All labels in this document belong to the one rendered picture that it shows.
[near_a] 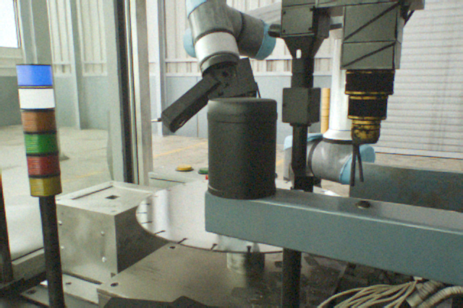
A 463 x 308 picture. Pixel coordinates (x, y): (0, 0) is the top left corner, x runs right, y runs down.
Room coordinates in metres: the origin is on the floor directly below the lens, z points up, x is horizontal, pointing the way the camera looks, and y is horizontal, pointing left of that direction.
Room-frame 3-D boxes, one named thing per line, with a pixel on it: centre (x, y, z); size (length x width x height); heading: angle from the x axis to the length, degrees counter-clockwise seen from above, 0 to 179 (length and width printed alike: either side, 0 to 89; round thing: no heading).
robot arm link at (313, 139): (1.16, -0.23, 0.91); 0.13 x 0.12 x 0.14; 42
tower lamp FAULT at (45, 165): (0.57, 0.28, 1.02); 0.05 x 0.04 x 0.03; 152
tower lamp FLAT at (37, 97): (0.57, 0.28, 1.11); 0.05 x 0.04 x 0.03; 152
